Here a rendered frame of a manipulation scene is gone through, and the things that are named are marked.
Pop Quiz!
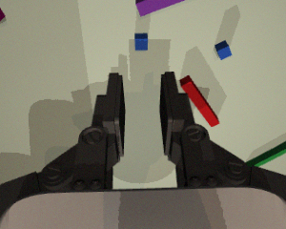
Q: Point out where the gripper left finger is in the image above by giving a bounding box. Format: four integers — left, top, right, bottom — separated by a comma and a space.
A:
0, 73, 125, 218

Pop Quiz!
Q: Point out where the purple rod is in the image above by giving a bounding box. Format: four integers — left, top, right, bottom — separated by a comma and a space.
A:
135, 0, 185, 16

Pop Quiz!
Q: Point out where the green rod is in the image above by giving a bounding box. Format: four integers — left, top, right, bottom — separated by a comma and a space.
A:
245, 141, 286, 167

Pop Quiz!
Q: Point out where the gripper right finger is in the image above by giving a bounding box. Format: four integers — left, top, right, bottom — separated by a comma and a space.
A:
159, 72, 286, 200

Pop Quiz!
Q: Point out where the red rod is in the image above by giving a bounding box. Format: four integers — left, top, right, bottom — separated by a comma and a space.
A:
179, 75, 219, 127

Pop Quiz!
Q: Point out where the small blue block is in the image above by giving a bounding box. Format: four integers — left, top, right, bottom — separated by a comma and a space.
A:
214, 40, 232, 60
134, 33, 148, 51

